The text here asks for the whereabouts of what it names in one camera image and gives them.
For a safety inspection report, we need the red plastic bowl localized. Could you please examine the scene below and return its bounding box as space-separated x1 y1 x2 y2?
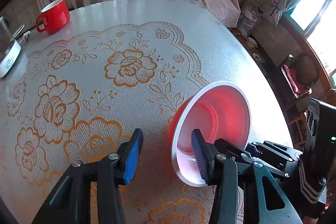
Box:
168 81 251 188

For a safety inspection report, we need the wooden chair red cushion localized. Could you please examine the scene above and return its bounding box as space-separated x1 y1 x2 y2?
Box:
268 53 319 110

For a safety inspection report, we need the lace pattern table cover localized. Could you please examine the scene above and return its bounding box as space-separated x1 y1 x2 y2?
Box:
1 0 292 223

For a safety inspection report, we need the red ceramic mug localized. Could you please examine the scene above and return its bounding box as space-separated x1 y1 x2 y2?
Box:
35 0 70 35

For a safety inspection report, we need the white glass electric kettle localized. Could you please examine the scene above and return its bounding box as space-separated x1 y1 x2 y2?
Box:
0 16 21 79

